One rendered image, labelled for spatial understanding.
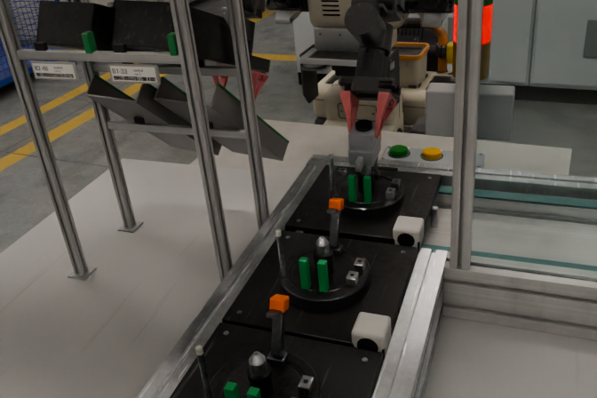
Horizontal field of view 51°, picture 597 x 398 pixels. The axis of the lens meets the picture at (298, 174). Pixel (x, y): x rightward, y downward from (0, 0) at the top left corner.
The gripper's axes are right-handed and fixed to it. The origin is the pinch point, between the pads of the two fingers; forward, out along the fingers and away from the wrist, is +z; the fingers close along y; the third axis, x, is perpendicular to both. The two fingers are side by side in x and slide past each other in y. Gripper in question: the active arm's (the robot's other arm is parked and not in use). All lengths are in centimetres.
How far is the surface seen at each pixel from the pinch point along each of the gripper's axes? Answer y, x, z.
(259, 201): -20.1, 5.0, 13.9
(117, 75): -32.4, -27.7, -0.5
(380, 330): 11.5, -21.9, 30.8
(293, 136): -33, 53, -8
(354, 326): 8.0, -21.9, 30.9
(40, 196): -219, 167, 15
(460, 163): 18.7, -15.3, 6.5
